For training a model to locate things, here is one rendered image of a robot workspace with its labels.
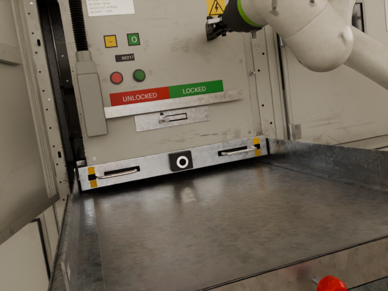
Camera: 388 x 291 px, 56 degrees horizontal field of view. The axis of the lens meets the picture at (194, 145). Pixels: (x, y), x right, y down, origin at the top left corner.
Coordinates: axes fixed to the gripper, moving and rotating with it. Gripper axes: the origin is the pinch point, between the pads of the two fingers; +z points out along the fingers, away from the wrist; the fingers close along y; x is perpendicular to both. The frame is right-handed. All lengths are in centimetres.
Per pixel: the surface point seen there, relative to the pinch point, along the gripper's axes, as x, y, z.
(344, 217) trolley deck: -38, -2, -50
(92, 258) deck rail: -38, -40, -42
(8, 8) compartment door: 11, -50, 8
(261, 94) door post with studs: -18.5, 17.6, 9.8
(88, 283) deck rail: -38, -40, -50
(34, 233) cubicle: -46, -55, 8
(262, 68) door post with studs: -10.7, 19.0, 9.8
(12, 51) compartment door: 0, -50, 1
